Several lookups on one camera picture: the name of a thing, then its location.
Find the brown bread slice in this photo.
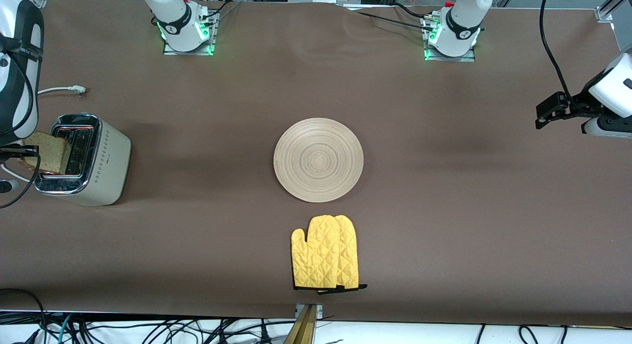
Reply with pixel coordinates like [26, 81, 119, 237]
[20, 131, 71, 176]

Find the round wooden plate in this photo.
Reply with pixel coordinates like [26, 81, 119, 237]
[273, 117, 364, 203]

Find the cream and chrome toaster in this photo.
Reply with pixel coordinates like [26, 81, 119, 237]
[34, 113, 132, 207]

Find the brown table cover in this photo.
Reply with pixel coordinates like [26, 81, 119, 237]
[0, 0, 632, 328]

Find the yellow quilted oven mitt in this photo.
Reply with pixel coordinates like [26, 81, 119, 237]
[291, 215, 342, 290]
[333, 215, 368, 294]

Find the brass coloured bar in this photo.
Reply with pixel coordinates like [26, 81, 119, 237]
[283, 305, 317, 344]

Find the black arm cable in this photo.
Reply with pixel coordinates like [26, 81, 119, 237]
[540, 0, 573, 99]
[0, 50, 42, 209]

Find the teal cable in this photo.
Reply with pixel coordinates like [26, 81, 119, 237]
[57, 313, 76, 344]

